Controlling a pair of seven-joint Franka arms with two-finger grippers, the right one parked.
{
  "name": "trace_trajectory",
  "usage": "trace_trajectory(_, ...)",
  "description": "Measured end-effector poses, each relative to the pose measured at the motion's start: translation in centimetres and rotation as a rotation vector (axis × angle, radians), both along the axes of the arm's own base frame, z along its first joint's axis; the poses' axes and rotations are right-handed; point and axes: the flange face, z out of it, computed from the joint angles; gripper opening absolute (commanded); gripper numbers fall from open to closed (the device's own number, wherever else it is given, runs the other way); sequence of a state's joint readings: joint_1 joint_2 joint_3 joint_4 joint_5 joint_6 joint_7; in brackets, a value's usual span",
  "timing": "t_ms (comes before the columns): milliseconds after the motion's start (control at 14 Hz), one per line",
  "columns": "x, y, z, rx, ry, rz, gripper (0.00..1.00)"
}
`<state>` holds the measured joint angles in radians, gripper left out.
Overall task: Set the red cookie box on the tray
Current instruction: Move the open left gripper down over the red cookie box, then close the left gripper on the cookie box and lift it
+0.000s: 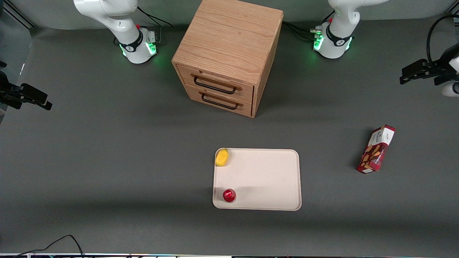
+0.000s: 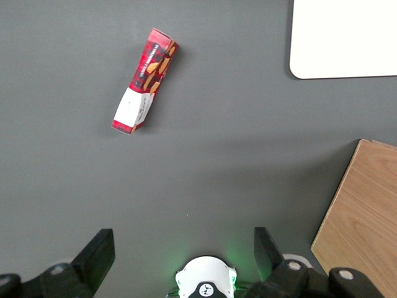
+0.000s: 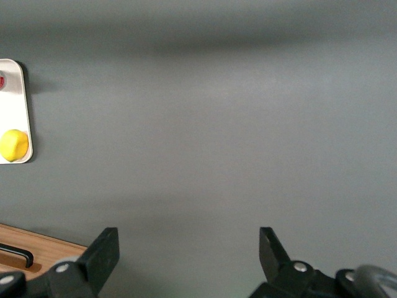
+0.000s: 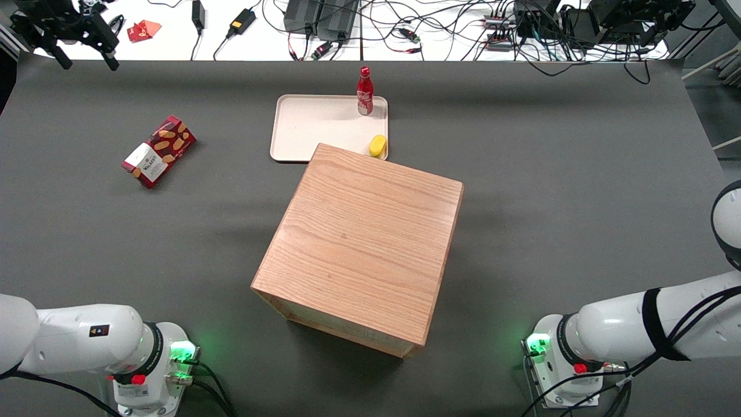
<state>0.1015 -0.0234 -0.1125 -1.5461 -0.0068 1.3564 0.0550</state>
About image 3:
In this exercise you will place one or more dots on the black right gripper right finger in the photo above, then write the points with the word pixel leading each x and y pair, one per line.
pixel 273 257

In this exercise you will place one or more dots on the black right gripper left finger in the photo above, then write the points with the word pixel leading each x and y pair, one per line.
pixel 99 257

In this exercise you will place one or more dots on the white plastic tray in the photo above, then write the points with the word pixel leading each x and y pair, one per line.
pixel 15 105

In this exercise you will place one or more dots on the wooden drawer cabinet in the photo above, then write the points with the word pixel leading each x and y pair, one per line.
pixel 52 248

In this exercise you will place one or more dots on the wooden drawer front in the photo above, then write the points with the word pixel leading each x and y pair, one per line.
pixel 46 250

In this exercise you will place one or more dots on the yellow lemon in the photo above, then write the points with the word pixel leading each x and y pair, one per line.
pixel 14 145

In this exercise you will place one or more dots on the red soda can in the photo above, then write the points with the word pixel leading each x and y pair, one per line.
pixel 2 81

